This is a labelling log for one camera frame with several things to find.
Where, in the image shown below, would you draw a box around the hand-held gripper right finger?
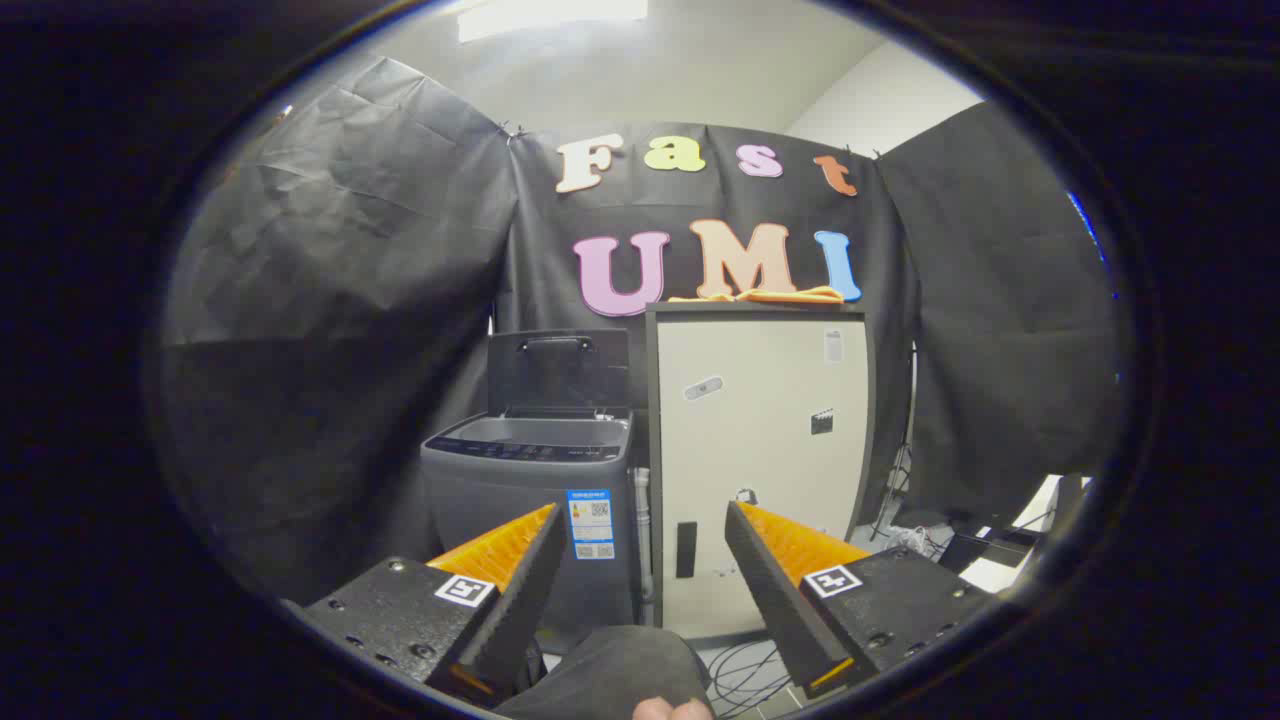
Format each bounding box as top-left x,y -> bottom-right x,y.
724,501 -> 1002,699

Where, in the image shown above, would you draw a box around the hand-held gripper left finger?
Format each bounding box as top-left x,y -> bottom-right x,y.
300,503 -> 568,706

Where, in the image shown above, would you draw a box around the grey washing machine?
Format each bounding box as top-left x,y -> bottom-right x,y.
420,405 -> 641,633

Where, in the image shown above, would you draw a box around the yellow polo shirt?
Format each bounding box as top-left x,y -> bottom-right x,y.
668,286 -> 846,305

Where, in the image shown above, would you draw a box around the person's trouser leg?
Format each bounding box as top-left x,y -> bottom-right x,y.
495,625 -> 713,720

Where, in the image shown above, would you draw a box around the black backdrop cloth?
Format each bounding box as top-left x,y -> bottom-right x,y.
160,57 -> 1121,601

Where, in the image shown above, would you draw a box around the floor cables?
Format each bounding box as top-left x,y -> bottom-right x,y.
703,640 -> 796,718

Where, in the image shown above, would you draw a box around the grey drain hose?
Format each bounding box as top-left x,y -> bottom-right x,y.
632,467 -> 657,603

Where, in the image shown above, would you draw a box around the white cabinet with dark frame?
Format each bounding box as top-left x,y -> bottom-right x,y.
645,302 -> 877,641

